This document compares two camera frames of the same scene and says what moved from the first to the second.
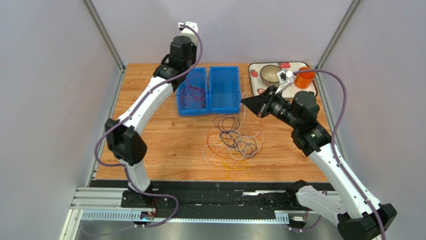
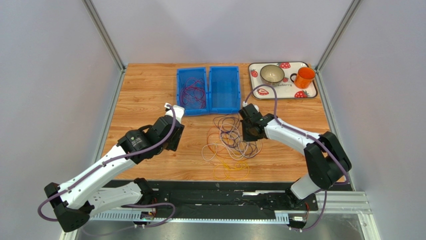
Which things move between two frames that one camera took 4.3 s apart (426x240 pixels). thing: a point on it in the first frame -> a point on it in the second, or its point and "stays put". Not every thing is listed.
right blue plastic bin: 224,89 stays put
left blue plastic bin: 192,94 stays put
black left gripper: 193,49 -> 174,145
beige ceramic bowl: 268,74 stays put
